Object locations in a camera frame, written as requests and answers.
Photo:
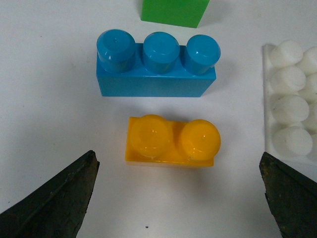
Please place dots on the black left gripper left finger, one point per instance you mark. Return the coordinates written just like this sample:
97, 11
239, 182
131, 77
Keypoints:
57, 208

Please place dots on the blue three-stud block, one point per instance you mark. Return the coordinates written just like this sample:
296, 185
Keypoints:
158, 67

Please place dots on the white studded base plate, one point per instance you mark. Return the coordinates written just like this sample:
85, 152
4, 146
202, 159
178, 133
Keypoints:
290, 102

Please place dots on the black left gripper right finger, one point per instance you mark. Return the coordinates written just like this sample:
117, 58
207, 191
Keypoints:
291, 197

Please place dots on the green two-stud block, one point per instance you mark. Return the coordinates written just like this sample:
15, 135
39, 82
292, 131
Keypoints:
185, 13

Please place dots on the yellow two-stud block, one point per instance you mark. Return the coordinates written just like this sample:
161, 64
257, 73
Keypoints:
155, 141

